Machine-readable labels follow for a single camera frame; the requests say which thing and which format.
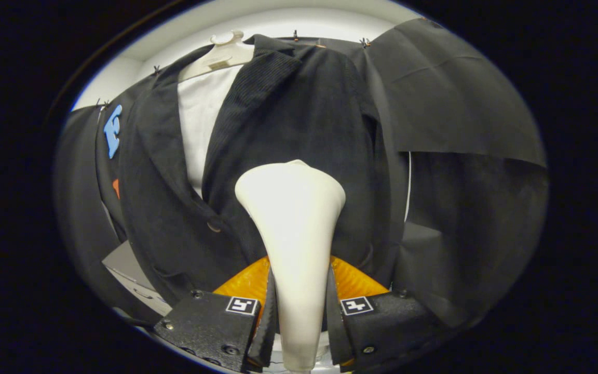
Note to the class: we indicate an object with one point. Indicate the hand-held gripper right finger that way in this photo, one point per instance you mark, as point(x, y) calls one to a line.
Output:
point(333, 327)

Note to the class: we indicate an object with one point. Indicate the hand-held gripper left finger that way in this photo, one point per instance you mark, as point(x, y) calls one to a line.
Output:
point(268, 327)

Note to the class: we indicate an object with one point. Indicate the white garment steamer head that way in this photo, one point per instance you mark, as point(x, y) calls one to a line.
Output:
point(291, 218)

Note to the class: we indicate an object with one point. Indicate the black jacket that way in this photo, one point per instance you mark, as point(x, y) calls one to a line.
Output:
point(299, 114)

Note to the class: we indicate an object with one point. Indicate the grey cabinet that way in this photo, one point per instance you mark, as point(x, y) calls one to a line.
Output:
point(122, 259)

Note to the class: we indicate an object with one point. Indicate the white dress form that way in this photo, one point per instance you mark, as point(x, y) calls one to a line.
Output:
point(200, 119)

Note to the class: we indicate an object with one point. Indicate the black backdrop cloth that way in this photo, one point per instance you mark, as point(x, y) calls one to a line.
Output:
point(460, 104)

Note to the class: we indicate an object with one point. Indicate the white plastic hanger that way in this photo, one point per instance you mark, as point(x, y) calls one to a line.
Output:
point(221, 52)

